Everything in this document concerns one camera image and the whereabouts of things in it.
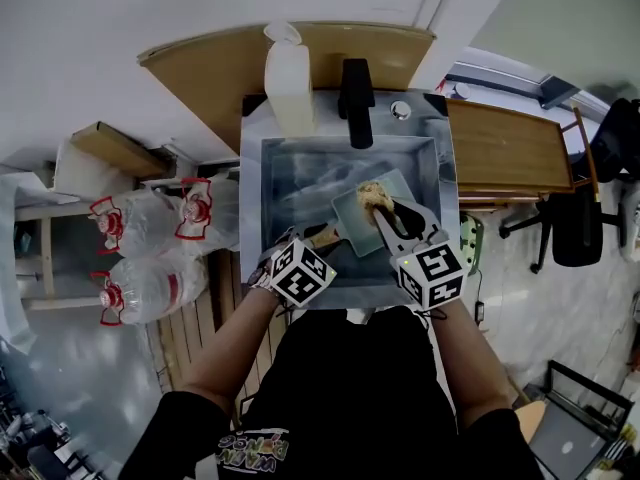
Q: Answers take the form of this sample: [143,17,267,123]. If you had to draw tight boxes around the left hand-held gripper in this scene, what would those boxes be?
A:
[256,222,347,310]

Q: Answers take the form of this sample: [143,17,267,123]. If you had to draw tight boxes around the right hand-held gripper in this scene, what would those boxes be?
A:
[372,196,467,312]

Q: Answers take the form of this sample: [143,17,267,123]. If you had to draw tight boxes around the pale square pan wooden handle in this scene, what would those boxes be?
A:
[306,167,421,259]

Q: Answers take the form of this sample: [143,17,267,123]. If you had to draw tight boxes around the beige scrubbing sponge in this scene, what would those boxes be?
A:
[355,179,397,227]

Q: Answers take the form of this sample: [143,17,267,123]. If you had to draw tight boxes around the person's right forearm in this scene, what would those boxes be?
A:
[428,299,515,430]

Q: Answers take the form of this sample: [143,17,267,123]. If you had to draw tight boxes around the person's left forearm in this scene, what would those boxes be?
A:
[178,284,282,415]

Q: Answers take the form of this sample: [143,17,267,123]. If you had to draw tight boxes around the stainless steel sink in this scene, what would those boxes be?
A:
[238,89,461,312]

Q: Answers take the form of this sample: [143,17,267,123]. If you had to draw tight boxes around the silver wristwatch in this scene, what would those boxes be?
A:
[246,256,275,292]

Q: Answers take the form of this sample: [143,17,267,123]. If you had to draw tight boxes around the green bag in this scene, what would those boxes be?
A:
[458,211,486,275]

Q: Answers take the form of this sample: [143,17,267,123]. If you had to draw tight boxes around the large clear water bottle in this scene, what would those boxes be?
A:
[88,190,169,258]
[90,256,210,328]
[173,176,242,258]

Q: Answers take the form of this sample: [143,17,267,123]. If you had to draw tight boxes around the black faucet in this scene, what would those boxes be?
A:
[337,57,377,150]

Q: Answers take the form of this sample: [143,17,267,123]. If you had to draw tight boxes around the wooden side counter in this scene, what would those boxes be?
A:
[444,98,577,205]

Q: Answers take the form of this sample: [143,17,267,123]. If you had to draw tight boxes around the wooden slatted pallet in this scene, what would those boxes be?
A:
[148,250,289,422]

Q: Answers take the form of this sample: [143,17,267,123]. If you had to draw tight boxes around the clear soap dispenser bottle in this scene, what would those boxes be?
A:
[262,20,318,138]

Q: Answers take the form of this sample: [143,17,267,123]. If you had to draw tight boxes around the black printed t-shirt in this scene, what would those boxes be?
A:
[117,305,547,480]

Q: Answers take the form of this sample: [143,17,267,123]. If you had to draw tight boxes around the black office chair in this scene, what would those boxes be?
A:
[499,181,622,276]

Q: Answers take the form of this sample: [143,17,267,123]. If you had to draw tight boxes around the wooden backboard panel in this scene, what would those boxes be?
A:
[137,21,438,155]

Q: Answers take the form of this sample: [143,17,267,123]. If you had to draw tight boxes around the cardboard box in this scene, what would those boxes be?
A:
[69,120,170,180]

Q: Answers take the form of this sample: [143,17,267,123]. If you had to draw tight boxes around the black backpack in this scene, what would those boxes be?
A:
[588,96,640,185]

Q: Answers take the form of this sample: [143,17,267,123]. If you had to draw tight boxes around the black metal rack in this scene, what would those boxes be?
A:
[541,359,636,444]

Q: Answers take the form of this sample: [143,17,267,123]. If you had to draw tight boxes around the grey laptop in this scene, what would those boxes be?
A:
[528,399,621,480]

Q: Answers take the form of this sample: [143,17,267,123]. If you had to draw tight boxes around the pale wooden shelf frame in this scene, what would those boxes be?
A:
[13,200,109,312]

